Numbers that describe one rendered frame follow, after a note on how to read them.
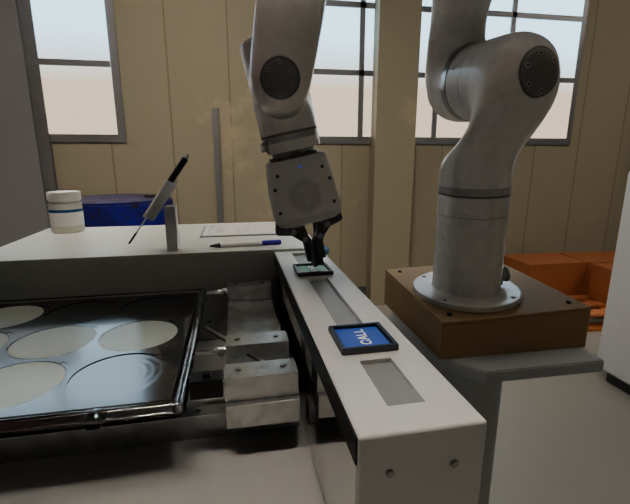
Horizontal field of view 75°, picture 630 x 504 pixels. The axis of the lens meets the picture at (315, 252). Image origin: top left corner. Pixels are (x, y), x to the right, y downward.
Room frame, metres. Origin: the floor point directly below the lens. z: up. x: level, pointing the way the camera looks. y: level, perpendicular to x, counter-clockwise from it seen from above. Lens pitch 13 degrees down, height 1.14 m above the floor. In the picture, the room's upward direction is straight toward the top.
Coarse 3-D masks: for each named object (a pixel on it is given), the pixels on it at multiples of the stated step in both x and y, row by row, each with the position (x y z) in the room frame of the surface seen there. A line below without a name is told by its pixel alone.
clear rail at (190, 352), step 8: (200, 296) 0.67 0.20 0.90; (200, 304) 0.64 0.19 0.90; (200, 312) 0.60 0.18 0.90; (192, 320) 0.58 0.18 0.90; (200, 320) 0.57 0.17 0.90; (200, 328) 0.55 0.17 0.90; (192, 336) 0.51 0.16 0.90; (192, 344) 0.49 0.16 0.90; (192, 352) 0.47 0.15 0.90; (184, 360) 0.45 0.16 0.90; (192, 360) 0.45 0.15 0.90; (184, 368) 0.43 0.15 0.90; (192, 368) 0.44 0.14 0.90; (184, 376) 0.41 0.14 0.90; (184, 384) 0.39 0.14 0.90; (176, 392) 0.38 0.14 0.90; (184, 392) 0.38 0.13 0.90; (176, 400) 0.36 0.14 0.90; (184, 400) 0.37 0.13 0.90
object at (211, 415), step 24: (192, 408) 0.43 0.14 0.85; (216, 408) 0.43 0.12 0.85; (48, 432) 0.39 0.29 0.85; (72, 432) 0.39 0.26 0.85; (96, 432) 0.39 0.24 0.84; (120, 432) 0.40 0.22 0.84; (144, 432) 0.40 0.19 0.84; (168, 432) 0.41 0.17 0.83; (192, 432) 0.41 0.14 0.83; (216, 432) 0.42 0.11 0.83; (240, 432) 0.42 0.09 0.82; (0, 456) 0.37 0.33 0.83; (24, 456) 0.38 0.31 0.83; (48, 456) 0.38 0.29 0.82
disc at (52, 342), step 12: (36, 336) 0.52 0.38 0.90; (48, 336) 0.52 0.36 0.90; (60, 336) 0.52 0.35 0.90; (72, 336) 0.52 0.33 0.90; (84, 336) 0.52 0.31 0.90; (12, 348) 0.48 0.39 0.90; (24, 348) 0.48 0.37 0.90; (36, 348) 0.48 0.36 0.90; (48, 348) 0.48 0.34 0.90; (60, 348) 0.48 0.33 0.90; (72, 348) 0.48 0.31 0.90
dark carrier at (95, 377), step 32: (32, 320) 0.57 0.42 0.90; (64, 320) 0.58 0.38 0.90; (96, 320) 0.57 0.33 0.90; (128, 320) 0.57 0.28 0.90; (160, 320) 0.58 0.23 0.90; (0, 352) 0.47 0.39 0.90; (96, 352) 0.47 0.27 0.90; (128, 352) 0.47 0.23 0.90; (160, 352) 0.47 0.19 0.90; (64, 384) 0.40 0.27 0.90; (96, 384) 0.40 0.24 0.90; (128, 384) 0.40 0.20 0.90; (160, 384) 0.40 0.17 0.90; (0, 416) 0.34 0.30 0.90
